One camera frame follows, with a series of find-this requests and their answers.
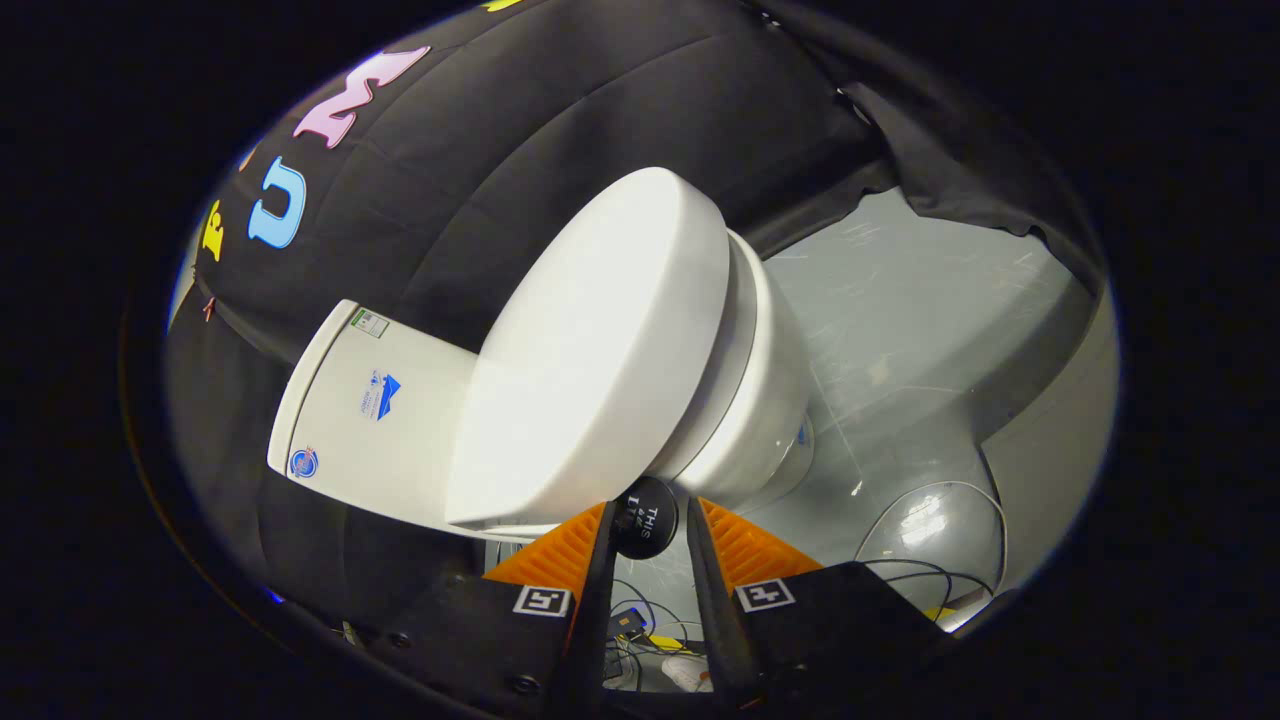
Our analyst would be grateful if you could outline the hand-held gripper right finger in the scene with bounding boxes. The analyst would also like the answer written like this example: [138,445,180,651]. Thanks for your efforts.
[685,497,961,716]

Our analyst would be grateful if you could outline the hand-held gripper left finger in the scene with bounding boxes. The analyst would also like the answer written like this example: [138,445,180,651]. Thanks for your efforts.
[365,500,621,720]

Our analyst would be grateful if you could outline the black round lid handle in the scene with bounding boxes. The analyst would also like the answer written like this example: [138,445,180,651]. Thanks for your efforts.
[610,477,681,561]

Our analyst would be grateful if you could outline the white toilet lid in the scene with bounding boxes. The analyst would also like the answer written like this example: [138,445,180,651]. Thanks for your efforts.
[445,167,731,531]

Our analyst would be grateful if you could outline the white ceramic toilet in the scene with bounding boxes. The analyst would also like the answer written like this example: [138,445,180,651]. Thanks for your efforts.
[268,232,816,541]

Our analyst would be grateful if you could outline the white toilet seat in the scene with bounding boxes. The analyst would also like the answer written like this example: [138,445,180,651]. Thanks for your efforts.
[650,232,761,481]

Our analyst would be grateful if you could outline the white toilet tank cover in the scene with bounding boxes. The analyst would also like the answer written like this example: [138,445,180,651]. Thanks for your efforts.
[267,300,359,479]

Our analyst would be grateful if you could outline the black backdrop cloth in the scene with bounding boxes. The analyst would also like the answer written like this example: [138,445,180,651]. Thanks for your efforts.
[165,0,1101,621]

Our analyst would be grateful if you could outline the looped floor cables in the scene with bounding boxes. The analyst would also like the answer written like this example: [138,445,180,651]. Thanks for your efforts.
[855,480,1006,621]

